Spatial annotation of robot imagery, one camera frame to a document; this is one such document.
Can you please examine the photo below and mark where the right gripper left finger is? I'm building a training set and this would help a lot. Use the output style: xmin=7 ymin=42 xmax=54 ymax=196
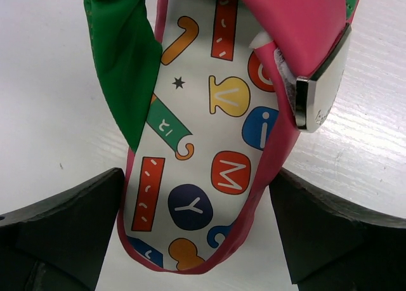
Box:
xmin=1 ymin=168 xmax=124 ymax=290

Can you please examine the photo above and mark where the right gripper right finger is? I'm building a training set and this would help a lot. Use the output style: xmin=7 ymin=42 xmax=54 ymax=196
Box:
xmin=269 ymin=169 xmax=405 ymax=290

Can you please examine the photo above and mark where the pink patterned sandal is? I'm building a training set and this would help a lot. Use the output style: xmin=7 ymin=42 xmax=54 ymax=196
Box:
xmin=84 ymin=0 xmax=359 ymax=275

